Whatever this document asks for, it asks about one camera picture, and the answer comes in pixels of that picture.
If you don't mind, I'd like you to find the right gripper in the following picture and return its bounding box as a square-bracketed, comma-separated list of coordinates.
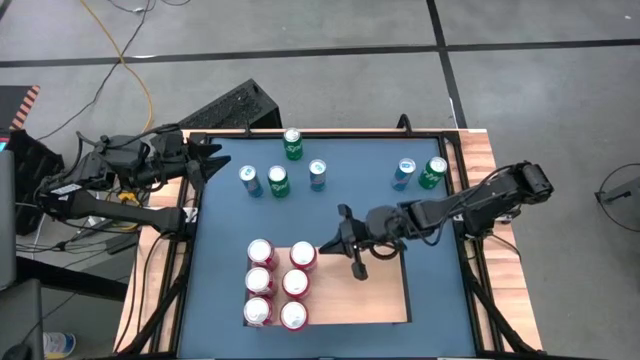
[319, 203, 404, 281]

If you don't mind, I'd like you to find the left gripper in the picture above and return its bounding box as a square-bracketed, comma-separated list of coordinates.
[149, 132, 232, 186]

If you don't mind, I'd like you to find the blue silver Red Bull can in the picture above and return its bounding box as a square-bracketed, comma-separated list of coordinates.
[237, 164, 264, 199]
[390, 157, 418, 193]
[308, 158, 328, 193]

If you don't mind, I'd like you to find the red Coca-Cola can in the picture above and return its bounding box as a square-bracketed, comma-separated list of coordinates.
[245, 237, 280, 271]
[243, 266, 276, 300]
[242, 295, 275, 329]

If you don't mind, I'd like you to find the wooden board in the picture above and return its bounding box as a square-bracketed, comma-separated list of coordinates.
[243, 243, 414, 329]

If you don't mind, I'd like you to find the blue table mat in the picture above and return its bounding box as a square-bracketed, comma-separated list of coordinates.
[177, 135, 479, 359]

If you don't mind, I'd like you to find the black perforated computer case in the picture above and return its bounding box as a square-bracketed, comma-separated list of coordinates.
[177, 78, 284, 132]

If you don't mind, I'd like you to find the green Sprite can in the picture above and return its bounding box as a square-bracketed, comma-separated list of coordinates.
[282, 127, 305, 162]
[266, 164, 292, 199]
[417, 155, 449, 191]

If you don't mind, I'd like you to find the black plastic crate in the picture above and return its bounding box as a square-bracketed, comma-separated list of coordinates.
[7, 128, 66, 237]

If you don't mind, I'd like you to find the orange black striped board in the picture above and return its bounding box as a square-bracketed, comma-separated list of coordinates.
[0, 84, 41, 132]

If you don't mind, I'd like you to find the grey cabinet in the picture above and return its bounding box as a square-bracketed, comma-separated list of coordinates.
[0, 149, 19, 292]

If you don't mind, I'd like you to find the white blue yellow packet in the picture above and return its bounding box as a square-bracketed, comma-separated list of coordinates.
[42, 331, 77, 360]

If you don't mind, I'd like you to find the black floor cable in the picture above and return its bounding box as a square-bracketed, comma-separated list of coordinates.
[35, 0, 152, 142]

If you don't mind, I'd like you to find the yellow floor cable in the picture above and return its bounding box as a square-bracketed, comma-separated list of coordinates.
[78, 0, 154, 134]

